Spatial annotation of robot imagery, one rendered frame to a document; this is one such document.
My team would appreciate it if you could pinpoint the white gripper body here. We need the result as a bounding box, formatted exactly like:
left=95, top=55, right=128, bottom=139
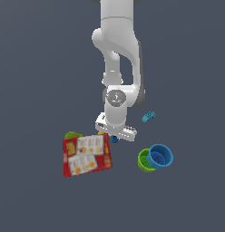
left=94, top=111, right=138, bottom=142

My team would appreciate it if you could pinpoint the olive green lumpy object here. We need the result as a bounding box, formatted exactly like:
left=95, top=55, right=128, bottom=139
left=64, top=130, right=84, bottom=140

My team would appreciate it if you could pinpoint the teal toy brick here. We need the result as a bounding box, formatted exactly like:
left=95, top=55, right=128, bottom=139
left=142, top=111, right=157, bottom=124

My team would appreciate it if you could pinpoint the green plastic cup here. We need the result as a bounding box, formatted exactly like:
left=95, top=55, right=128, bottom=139
left=137, top=148, right=157, bottom=173

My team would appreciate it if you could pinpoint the red printed flat box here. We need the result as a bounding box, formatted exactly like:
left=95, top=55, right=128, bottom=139
left=62, top=133, right=113, bottom=179

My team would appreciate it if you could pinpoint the blue plastic cup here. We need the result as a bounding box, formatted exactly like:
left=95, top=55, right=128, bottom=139
left=146, top=143, right=174, bottom=170

